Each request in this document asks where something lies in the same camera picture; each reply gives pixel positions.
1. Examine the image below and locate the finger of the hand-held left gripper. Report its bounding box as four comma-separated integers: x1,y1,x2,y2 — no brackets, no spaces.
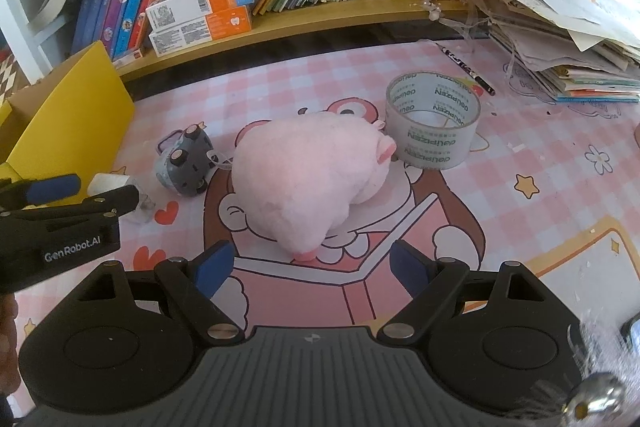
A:
0,174,82,212
20,184,141,222

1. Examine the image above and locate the brown checkered box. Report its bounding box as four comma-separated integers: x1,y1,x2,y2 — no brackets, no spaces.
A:
0,54,21,98

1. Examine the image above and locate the black smartphone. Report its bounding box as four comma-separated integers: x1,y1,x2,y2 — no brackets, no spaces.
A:
619,313,640,350

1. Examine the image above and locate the white charger plug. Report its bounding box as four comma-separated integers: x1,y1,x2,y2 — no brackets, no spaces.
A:
87,173,151,224

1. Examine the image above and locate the stack of papers and books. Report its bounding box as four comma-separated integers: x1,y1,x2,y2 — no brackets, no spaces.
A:
430,0,640,104

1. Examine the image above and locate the clear tape roll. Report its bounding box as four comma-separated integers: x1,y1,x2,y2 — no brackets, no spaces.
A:
385,71,482,170

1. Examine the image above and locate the small orange white box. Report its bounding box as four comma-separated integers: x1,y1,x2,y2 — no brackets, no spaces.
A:
112,48,147,70

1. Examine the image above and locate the pink plush toy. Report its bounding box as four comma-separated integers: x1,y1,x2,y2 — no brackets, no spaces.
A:
232,114,398,264

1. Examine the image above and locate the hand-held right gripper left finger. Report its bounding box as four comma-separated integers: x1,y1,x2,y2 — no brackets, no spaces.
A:
80,240,247,344

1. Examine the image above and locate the pink printed desk mat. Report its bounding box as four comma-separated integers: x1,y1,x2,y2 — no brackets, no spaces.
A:
0,34,640,408

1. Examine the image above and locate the yellow cardboard box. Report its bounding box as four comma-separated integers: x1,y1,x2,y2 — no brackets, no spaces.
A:
0,40,136,180

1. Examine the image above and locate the black marker pen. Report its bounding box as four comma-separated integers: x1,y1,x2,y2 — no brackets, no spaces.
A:
435,42,496,96

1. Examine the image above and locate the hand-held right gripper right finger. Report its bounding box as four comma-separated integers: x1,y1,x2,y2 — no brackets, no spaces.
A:
376,240,551,344

